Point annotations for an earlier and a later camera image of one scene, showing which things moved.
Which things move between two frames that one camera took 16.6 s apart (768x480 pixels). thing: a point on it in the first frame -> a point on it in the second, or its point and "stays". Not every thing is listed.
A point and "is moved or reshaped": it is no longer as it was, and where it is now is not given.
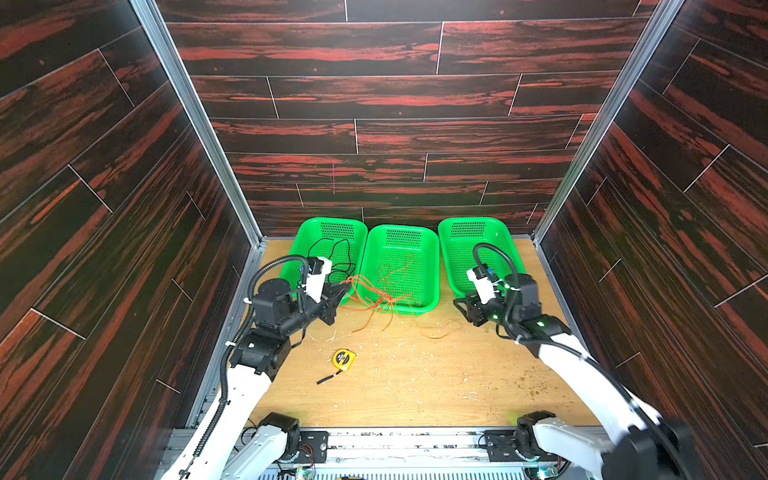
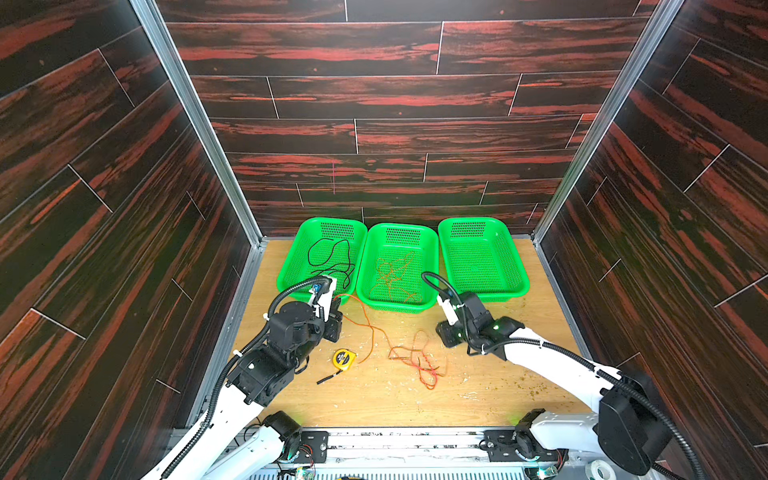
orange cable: x=384 y=278 is moved or reshaped
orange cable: x=391 y=319 -> x=371 y=327
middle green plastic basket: x=400 y=274 stays
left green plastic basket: x=342 y=240 stays
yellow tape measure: x=343 y=359 stays
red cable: x=384 y=303 -> x=426 y=369
